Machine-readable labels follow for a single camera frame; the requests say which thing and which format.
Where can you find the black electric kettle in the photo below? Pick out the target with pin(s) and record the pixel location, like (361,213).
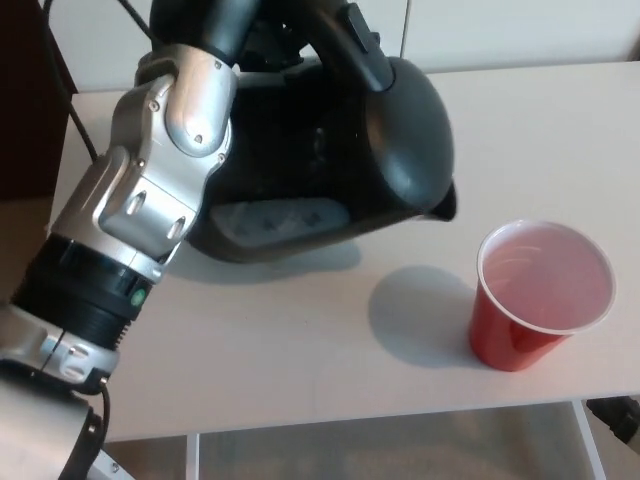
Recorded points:
(400,125)

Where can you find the dark brown cabinet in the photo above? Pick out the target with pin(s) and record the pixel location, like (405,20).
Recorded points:
(20,100)

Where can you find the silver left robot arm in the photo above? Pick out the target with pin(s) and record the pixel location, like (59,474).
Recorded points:
(165,125)

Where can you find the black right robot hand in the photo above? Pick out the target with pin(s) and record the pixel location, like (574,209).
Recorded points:
(620,417)

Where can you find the red plastic cup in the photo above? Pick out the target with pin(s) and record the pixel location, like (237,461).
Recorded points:
(500,345)

